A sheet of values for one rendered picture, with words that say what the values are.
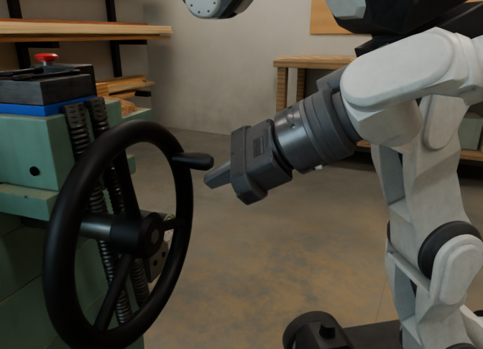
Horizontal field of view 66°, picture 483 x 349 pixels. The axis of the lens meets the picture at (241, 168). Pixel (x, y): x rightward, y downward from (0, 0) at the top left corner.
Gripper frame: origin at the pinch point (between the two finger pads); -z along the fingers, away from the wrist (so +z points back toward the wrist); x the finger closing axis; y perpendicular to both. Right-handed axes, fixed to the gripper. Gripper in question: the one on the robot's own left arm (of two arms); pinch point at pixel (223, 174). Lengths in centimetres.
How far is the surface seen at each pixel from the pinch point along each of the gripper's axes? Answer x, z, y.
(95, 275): -4.5, -33.1, -5.2
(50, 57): 10.6, -12.2, 23.7
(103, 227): -8.9, -12.3, 8.8
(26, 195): -7.7, -15.9, 17.5
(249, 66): 289, -90, -149
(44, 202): -8.8, -13.7, 16.2
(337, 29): 271, 0, -153
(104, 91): 37.1, -32.2, 5.9
